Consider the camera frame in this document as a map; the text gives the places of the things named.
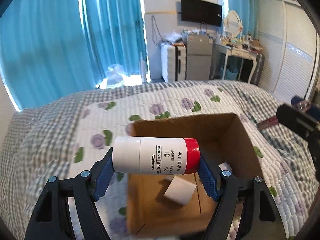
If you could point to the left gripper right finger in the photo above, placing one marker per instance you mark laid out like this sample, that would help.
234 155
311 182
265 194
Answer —
260 218

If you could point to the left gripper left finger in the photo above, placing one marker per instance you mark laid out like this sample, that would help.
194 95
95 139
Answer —
51 218

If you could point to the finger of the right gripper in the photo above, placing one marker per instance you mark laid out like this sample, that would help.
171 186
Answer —
306 107

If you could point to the small white box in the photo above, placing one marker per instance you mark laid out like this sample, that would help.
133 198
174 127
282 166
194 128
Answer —
179 190

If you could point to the white bottle red cap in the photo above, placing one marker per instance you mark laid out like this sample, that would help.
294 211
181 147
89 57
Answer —
156 156

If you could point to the red patterned box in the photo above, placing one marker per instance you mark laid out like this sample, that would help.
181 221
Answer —
270 122

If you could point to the white louvered wardrobe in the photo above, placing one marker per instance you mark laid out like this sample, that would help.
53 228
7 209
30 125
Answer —
291 50

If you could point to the white dressing table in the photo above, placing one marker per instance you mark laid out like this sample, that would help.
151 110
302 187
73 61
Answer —
236 63

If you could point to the floral quilted bedspread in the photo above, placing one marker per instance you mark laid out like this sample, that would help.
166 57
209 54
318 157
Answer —
70 134

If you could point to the brown cardboard box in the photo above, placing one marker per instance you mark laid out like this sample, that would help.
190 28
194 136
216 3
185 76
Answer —
223 138

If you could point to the oval vanity mirror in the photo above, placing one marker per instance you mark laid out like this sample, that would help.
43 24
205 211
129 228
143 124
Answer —
233 24

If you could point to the silver mini fridge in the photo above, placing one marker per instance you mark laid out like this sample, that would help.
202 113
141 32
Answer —
199 56

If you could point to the right blue curtain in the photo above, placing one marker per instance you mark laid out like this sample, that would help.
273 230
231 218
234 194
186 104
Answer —
248 12

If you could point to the blue curtain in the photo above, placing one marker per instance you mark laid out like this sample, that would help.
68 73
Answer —
45 52
114 31
248 12

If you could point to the white suitcase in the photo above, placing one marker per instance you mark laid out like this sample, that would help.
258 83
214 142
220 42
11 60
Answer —
173 62

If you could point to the plastic bag on suitcase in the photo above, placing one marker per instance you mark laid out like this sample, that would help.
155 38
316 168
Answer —
173 37

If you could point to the clear plastic bag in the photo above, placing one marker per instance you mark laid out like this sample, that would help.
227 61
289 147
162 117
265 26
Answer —
114 76

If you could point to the left blue curtain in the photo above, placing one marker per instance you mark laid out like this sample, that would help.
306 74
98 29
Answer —
45 52

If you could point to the middle blue curtain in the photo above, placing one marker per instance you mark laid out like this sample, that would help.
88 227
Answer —
114 31

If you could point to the black wall television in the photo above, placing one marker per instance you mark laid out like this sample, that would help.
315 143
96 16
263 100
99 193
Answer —
202 12

